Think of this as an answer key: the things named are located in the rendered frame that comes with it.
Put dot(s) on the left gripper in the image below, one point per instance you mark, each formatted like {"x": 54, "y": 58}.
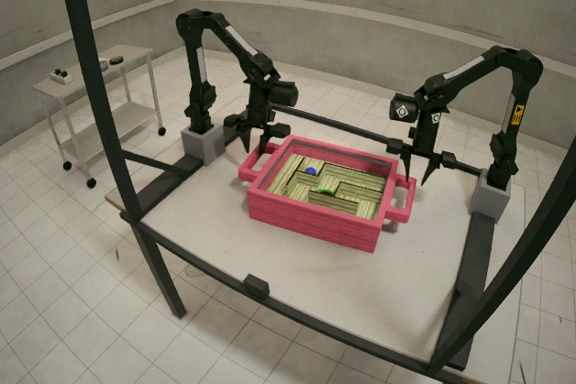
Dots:
{"x": 258, "y": 116}

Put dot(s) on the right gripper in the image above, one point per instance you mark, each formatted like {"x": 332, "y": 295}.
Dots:
{"x": 424, "y": 142}

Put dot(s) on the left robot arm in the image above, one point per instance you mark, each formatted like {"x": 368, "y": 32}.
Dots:
{"x": 254, "y": 63}

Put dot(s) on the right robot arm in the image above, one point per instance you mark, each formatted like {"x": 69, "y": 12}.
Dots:
{"x": 442, "y": 88}

